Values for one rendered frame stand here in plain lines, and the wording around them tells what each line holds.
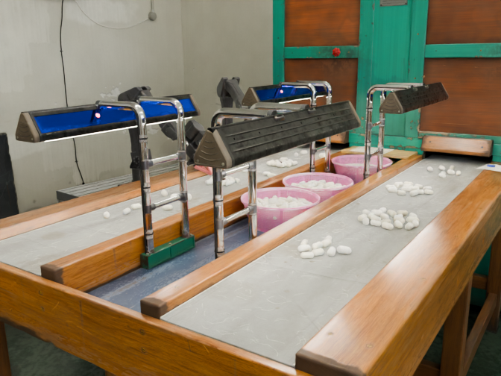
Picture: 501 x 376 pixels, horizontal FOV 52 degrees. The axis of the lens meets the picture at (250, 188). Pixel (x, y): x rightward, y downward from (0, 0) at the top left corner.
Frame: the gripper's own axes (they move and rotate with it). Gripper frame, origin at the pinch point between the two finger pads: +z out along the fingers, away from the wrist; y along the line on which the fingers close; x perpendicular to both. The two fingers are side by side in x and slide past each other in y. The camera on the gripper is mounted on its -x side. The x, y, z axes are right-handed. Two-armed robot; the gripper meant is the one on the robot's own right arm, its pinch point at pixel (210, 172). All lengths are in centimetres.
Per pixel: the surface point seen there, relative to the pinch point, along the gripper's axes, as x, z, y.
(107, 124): -37, -3, -73
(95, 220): -2, 5, -66
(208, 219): -20, 27, -44
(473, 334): -27, 115, 28
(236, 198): -22.3, 24.3, -27.9
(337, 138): -21, 13, 75
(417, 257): -68, 74, -50
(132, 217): -7, 11, -57
